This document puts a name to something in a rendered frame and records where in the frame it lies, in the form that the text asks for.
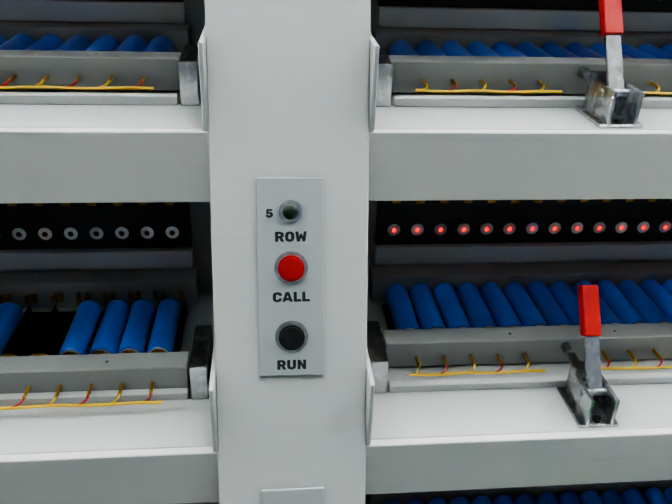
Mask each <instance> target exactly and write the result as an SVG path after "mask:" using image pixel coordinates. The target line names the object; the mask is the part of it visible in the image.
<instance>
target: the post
mask: <svg viewBox="0 0 672 504"><path fill-rule="evenodd" d="M204 3H205V36H206V70H207V104H208V138H209V171H210V205H211V239H212V272H213V306H214V340H215V373H216V407H217V441H218V474H219V504H262V490H270V489H291V488H312V487H324V504H365V468H366V377H367V285H368V194H369V102H370V11H371V0H204ZM256 178H324V374H314V375H282V376H260V373H259V317H258V261H257V205H256Z"/></svg>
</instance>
